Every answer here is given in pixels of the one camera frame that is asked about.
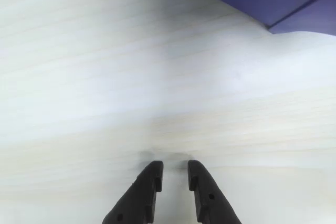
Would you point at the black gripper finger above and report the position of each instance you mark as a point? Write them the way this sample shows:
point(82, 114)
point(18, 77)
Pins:
point(139, 197)
point(210, 197)

